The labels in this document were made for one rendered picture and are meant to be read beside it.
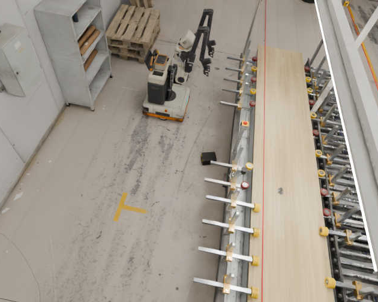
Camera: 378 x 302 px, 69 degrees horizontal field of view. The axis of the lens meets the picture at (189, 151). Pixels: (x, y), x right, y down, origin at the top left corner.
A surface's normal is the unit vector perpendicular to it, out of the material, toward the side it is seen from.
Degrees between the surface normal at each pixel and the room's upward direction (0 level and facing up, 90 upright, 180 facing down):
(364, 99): 0
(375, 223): 61
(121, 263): 0
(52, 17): 90
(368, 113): 0
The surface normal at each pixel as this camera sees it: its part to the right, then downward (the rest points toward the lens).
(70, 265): 0.10, -0.59
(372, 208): -0.81, -0.46
